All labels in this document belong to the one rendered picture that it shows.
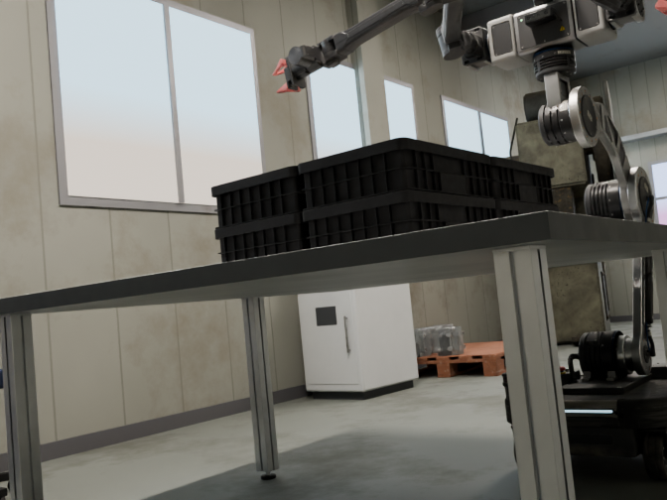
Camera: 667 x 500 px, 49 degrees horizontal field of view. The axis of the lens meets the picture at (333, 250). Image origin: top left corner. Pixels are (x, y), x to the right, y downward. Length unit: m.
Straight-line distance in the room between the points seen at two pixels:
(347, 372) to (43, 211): 2.03
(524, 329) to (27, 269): 3.01
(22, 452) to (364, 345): 2.81
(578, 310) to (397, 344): 2.94
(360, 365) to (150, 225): 1.52
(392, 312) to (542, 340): 3.74
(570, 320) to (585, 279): 0.43
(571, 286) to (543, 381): 6.31
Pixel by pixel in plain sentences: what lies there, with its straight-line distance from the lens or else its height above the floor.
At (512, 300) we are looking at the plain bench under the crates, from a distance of 1.10.
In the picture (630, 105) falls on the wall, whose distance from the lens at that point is 10.81.
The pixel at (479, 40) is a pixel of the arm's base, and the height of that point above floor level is 1.45.
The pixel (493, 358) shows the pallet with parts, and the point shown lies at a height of 0.12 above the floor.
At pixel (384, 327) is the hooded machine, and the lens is 4.73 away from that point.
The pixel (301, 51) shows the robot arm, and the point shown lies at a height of 1.40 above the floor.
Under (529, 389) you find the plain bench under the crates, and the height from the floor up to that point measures 0.45.
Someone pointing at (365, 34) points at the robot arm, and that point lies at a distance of 2.30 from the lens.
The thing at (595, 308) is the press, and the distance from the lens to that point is 7.39.
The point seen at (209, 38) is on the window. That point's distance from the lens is 4.92.
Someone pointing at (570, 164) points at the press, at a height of 1.75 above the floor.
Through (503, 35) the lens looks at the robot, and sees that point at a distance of 2.65.
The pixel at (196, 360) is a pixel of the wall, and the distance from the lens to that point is 4.39.
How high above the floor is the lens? 0.60
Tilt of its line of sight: 4 degrees up
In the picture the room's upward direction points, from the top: 6 degrees counter-clockwise
